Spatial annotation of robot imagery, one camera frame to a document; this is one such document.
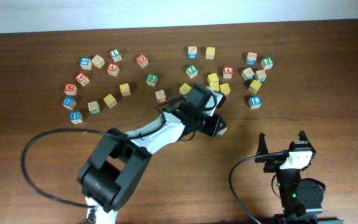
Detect green L letter block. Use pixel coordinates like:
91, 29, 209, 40
110, 49, 122, 62

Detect green Z letter block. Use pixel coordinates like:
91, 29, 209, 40
186, 65, 198, 78

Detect yellow block left middle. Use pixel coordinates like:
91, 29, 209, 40
120, 83, 131, 96

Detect yellow block lower right cluster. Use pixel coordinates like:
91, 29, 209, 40
219, 83, 231, 95

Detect red A block left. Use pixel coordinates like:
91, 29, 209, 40
106, 63, 120, 76

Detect blue H block lower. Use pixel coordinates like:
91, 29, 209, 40
70, 111, 83, 124

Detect plain wooden block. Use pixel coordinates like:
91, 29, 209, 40
92, 55, 105, 68

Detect blue X side block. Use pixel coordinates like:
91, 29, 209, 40
246, 52, 257, 65

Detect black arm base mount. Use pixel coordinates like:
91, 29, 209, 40
273, 214, 345, 224

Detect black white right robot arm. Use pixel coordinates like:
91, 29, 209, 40
255, 131, 326, 223

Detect yellow block upper cluster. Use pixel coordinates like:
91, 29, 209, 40
207, 73, 219, 83

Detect wooden block green R side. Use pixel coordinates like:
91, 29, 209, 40
255, 70, 266, 83

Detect yellow top block back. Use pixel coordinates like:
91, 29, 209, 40
205, 47, 215, 60

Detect red 6 number block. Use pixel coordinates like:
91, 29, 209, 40
75, 73, 90, 86

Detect green R letter block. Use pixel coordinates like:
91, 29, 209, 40
146, 73, 158, 86

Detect blue L letter block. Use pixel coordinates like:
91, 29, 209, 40
248, 96, 262, 110

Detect yellow block centre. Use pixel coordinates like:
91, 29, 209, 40
179, 83, 192, 95

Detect green J letter block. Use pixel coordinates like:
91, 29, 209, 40
260, 57, 273, 70

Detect red M letter block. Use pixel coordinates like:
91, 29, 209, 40
64, 83, 77, 96

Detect yellow block cluster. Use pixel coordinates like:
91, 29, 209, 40
207, 73, 219, 83
219, 83, 231, 95
209, 82, 220, 92
248, 80, 262, 94

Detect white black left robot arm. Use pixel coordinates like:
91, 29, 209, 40
77, 84, 227, 223

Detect red a block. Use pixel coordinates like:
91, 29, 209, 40
106, 63, 120, 76
223, 66, 233, 79

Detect blue H block upper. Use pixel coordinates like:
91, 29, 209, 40
62, 96, 77, 110

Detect red I letter block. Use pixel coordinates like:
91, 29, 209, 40
217, 127, 227, 136

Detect red C letter block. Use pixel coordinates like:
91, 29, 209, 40
136, 54, 149, 68

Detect wooden block green side left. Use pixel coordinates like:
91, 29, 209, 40
88, 101, 101, 114

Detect blue h block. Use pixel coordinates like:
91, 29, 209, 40
62, 96, 77, 110
70, 111, 83, 124

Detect wooden block red side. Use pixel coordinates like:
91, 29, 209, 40
155, 90, 167, 103

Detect wooden block blue side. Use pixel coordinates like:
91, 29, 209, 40
187, 46, 197, 59
242, 68, 255, 82

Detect wooden block blue side right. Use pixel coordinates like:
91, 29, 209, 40
242, 68, 255, 82

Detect yellow block lower left cluster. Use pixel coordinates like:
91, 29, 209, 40
209, 82, 220, 92

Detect red A block right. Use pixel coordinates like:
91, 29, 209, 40
223, 66, 233, 79

